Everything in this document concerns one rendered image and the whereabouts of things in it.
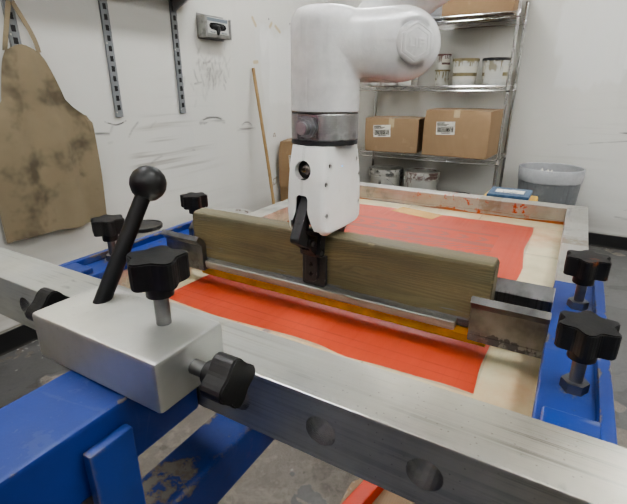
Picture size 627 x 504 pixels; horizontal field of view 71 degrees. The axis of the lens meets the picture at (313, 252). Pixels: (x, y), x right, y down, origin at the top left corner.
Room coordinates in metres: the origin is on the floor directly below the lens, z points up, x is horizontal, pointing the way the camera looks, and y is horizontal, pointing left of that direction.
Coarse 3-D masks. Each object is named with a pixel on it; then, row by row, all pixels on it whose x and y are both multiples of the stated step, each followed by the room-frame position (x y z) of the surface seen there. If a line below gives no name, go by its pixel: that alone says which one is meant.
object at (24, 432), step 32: (64, 384) 0.24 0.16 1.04; (96, 384) 0.24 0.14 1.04; (0, 416) 0.21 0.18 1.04; (32, 416) 0.21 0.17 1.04; (64, 416) 0.21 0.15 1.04; (96, 416) 0.21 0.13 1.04; (128, 416) 0.23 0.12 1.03; (160, 416) 0.25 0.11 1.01; (0, 448) 0.19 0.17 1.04; (32, 448) 0.19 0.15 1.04; (64, 448) 0.19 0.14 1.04; (0, 480) 0.17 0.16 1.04; (32, 480) 0.18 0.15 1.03; (64, 480) 0.19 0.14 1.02
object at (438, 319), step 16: (240, 272) 0.55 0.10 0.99; (256, 272) 0.54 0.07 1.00; (304, 288) 0.50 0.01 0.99; (320, 288) 0.49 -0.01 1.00; (336, 288) 0.49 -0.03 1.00; (352, 304) 0.46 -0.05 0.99; (368, 304) 0.45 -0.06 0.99; (384, 304) 0.44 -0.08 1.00; (400, 304) 0.44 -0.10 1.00; (416, 320) 0.42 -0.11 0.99; (432, 320) 0.42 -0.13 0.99; (448, 320) 0.41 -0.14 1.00
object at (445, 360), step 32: (448, 224) 0.89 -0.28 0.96; (480, 224) 0.89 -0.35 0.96; (512, 224) 0.89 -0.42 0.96; (512, 256) 0.70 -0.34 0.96; (320, 320) 0.48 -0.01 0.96; (352, 320) 0.48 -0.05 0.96; (352, 352) 0.41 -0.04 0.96; (384, 352) 0.41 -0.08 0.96; (416, 352) 0.41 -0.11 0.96; (448, 352) 0.41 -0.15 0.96; (480, 352) 0.41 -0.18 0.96; (448, 384) 0.35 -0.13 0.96
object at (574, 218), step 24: (360, 192) 1.12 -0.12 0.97; (384, 192) 1.08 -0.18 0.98; (408, 192) 1.05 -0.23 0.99; (432, 192) 1.03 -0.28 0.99; (264, 216) 0.83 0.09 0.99; (288, 216) 0.90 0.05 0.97; (504, 216) 0.94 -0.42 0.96; (528, 216) 0.92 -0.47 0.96; (552, 216) 0.90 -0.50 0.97; (576, 216) 0.82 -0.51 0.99; (576, 240) 0.68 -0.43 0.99
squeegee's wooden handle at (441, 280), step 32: (224, 224) 0.57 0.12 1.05; (256, 224) 0.55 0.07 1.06; (288, 224) 0.54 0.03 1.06; (224, 256) 0.58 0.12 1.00; (256, 256) 0.55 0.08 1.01; (288, 256) 0.52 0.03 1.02; (352, 256) 0.48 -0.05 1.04; (384, 256) 0.46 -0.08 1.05; (416, 256) 0.44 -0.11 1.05; (448, 256) 0.43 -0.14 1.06; (480, 256) 0.43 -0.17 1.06; (352, 288) 0.48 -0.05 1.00; (384, 288) 0.46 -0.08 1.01; (416, 288) 0.44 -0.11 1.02; (448, 288) 0.42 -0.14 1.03; (480, 288) 0.41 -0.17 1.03
